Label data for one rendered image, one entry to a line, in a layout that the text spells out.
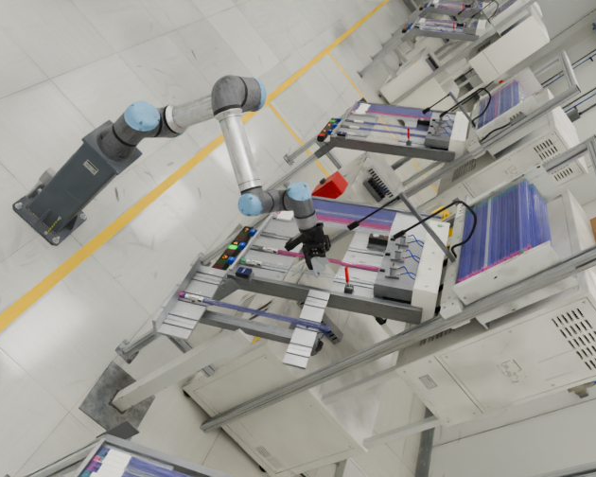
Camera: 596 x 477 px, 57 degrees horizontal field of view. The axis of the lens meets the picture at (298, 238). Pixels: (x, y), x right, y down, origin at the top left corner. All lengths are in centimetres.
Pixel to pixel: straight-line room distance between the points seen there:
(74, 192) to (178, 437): 113
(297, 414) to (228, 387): 32
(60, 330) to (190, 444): 75
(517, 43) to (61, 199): 494
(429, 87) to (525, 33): 107
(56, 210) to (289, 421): 133
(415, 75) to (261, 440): 472
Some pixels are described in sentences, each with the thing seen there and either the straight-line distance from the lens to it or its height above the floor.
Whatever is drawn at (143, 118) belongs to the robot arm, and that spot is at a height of 77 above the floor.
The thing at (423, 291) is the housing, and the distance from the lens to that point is 188.
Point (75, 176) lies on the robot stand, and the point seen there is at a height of 36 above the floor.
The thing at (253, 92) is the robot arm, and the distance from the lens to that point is 196.
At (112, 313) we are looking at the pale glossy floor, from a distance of 261.
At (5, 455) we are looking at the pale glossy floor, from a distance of 226.
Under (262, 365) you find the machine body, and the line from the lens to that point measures 229.
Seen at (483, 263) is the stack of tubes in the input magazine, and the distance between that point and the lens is 187.
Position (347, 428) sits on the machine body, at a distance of 241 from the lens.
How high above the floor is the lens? 208
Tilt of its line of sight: 33 degrees down
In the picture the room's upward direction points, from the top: 57 degrees clockwise
